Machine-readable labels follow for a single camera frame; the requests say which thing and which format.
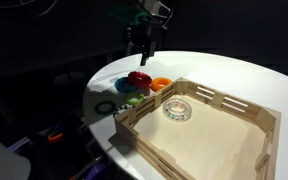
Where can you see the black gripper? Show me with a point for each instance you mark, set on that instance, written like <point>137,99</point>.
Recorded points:
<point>140,35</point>

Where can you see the Franka robot arm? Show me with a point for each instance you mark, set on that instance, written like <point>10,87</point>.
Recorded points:
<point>152,8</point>

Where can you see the wooden slatted tray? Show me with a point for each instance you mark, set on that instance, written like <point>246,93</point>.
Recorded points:
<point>200,143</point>

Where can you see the teal wrist attachment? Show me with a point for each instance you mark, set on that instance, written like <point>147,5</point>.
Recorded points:
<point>127,16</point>

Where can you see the orange and black tool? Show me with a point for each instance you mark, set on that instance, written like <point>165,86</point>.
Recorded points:
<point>55,136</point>

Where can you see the purple object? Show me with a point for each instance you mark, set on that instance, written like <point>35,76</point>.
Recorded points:
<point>95,170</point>

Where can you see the white chair seat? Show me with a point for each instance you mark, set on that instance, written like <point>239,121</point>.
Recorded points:
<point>0,160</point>

